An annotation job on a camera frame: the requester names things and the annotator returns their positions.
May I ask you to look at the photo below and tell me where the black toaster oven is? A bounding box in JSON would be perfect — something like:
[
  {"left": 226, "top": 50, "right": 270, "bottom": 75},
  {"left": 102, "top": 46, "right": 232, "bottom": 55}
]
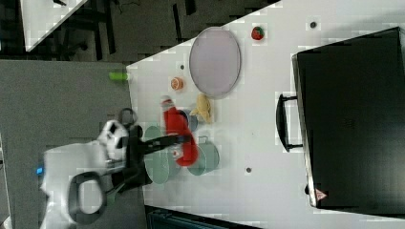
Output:
[{"left": 291, "top": 27, "right": 405, "bottom": 219}]

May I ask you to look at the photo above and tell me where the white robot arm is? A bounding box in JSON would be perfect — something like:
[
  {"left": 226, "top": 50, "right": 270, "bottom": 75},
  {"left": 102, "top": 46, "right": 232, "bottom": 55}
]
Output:
[{"left": 40, "top": 120, "right": 135, "bottom": 229}]

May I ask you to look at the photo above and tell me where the green cylinder marker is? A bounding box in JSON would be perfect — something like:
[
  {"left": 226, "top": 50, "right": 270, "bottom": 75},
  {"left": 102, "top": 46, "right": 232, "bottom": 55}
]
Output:
[{"left": 109, "top": 73, "right": 128, "bottom": 81}]

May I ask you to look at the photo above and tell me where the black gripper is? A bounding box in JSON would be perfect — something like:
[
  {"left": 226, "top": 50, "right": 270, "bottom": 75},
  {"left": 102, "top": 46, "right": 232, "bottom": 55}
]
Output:
[{"left": 112, "top": 125, "right": 191, "bottom": 193}]

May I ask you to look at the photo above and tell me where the red plush ketchup bottle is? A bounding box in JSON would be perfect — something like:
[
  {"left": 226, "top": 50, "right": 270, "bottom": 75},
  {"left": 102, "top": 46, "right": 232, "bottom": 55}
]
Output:
[{"left": 160, "top": 95, "right": 199, "bottom": 167}]

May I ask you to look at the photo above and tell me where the yellow plush banana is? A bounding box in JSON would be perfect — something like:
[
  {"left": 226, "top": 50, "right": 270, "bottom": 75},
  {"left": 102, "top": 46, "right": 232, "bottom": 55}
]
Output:
[{"left": 190, "top": 94, "right": 212, "bottom": 123}]

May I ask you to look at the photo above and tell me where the orange slice toy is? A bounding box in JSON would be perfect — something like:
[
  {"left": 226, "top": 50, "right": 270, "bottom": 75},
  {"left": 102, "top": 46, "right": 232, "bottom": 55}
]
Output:
[{"left": 171, "top": 77, "right": 183, "bottom": 91}]

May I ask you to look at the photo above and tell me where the blue bowl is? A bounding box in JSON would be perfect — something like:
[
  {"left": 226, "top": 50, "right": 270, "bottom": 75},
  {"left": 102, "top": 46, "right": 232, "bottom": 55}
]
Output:
[{"left": 180, "top": 110, "right": 199, "bottom": 132}]

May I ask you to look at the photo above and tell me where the small red strawberry toy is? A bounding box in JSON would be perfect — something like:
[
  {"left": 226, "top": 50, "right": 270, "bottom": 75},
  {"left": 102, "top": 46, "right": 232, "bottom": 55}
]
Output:
[{"left": 251, "top": 27, "right": 265, "bottom": 40}]

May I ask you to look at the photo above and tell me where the grey round plate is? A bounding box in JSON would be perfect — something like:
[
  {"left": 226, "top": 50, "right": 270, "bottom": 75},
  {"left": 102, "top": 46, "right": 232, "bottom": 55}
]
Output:
[{"left": 189, "top": 27, "right": 241, "bottom": 98}]

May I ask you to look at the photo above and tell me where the green mug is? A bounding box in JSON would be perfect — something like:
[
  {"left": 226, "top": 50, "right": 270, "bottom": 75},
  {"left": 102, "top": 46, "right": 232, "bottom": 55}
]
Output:
[{"left": 187, "top": 135, "right": 220, "bottom": 176}]

